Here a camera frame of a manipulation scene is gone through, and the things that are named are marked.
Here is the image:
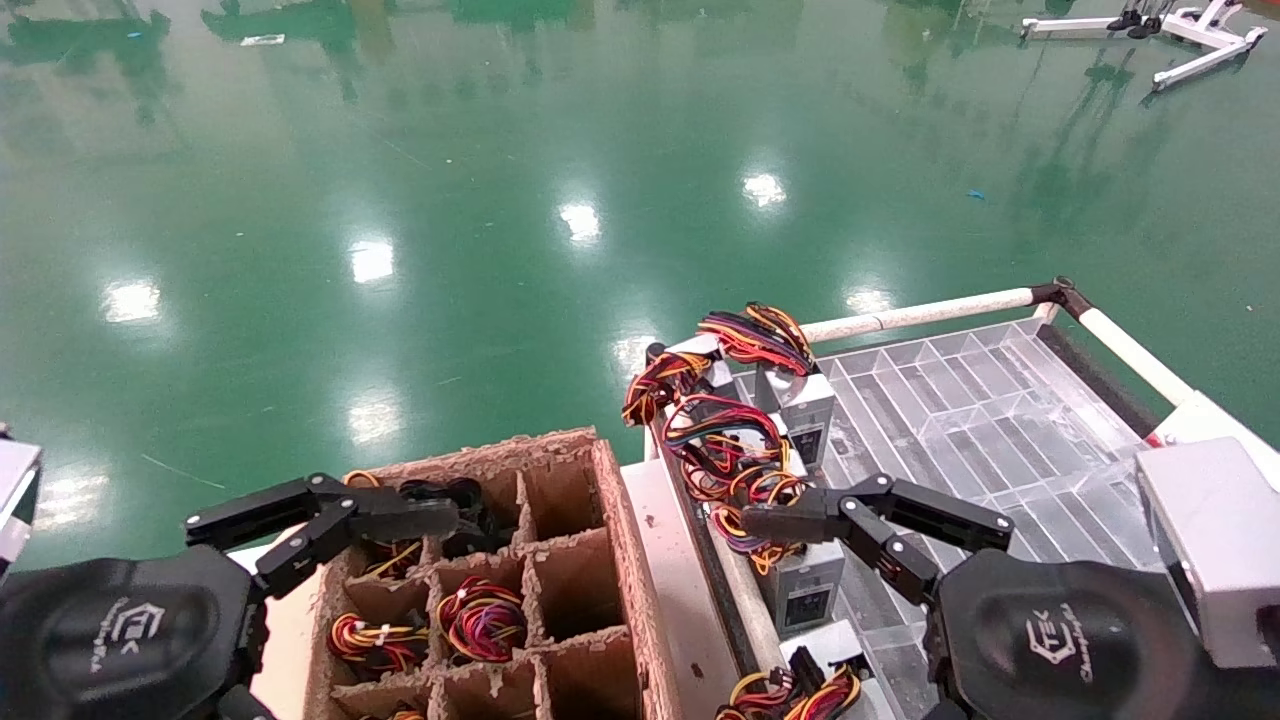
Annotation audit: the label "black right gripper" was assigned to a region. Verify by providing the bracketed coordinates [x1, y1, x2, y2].
[740, 473, 1280, 720]

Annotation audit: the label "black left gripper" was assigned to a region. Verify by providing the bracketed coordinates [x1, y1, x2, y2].
[0, 473, 461, 720]

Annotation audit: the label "silver power supply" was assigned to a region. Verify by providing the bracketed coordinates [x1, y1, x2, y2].
[708, 470, 848, 638]
[697, 303, 838, 474]
[437, 577, 529, 665]
[621, 334, 738, 429]
[714, 620, 873, 720]
[660, 393, 793, 503]

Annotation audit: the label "clear plastic divider tray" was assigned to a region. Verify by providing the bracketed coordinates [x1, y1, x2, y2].
[733, 315, 1166, 720]

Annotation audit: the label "black rubber edge strip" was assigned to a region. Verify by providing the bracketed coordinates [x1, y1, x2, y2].
[1035, 322, 1167, 441]

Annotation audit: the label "black pipe joint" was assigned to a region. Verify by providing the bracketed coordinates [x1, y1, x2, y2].
[1030, 277, 1093, 321]

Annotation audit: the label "brown cardboard divider box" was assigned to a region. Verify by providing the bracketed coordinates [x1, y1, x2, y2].
[300, 427, 693, 720]

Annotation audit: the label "white sign with red border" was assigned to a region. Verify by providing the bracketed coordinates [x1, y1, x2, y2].
[1145, 390, 1257, 451]

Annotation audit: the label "white metal floor stand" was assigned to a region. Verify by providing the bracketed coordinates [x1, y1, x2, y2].
[1020, 0, 1269, 93]

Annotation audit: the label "power supply, orange-yellow wires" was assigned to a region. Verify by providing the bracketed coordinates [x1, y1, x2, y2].
[343, 469, 426, 583]

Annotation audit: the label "silver power supply, multicolour wires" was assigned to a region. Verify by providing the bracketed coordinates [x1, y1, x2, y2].
[660, 393, 793, 503]
[697, 303, 838, 474]
[708, 470, 848, 638]
[621, 334, 738, 429]
[714, 620, 873, 720]

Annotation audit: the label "power supply, yellow-red tied wires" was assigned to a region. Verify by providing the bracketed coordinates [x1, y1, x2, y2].
[328, 612, 431, 674]

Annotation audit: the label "power supply with black wires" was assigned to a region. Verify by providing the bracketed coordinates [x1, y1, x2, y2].
[400, 477, 517, 559]

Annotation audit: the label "white frame pipe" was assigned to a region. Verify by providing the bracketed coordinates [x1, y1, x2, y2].
[1075, 305, 1197, 407]
[703, 505, 786, 677]
[800, 287, 1041, 344]

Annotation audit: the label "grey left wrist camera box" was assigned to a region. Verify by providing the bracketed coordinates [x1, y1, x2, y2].
[0, 425, 43, 583]

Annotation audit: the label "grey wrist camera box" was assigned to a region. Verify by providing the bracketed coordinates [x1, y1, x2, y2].
[0, 425, 43, 583]
[1135, 437, 1280, 669]

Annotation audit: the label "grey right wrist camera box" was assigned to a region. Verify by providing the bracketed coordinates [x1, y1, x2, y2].
[1135, 437, 1280, 669]

